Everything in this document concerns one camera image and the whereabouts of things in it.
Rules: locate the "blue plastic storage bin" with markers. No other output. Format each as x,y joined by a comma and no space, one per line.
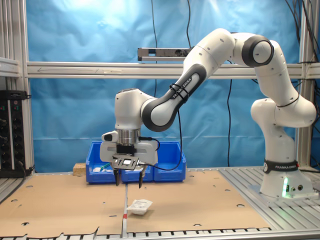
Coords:
170,176
130,178
100,178

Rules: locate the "loose green syringe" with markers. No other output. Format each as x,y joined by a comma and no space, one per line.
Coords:
106,165

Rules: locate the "white printed gauze swab packet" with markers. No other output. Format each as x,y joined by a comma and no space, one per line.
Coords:
140,206

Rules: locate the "long white printed packet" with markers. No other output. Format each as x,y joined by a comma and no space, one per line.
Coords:
96,170

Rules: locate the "long horizontal aluminium beam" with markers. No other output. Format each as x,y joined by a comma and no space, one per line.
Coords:
100,70

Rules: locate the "chipboard block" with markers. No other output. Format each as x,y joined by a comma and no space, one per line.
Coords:
79,169

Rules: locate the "black gripper camera with bracket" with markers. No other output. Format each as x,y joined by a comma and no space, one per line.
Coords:
125,162

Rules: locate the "short horizontal aluminium beam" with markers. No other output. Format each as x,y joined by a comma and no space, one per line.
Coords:
10,66

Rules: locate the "silver power strip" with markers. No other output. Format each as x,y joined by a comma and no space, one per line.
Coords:
160,53

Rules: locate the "aluminium frame post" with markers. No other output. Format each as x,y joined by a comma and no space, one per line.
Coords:
20,37
303,150

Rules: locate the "black socket rack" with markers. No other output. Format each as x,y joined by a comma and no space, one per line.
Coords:
15,137

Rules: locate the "brown cardboard sheet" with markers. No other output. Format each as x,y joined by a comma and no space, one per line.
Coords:
62,200
187,200

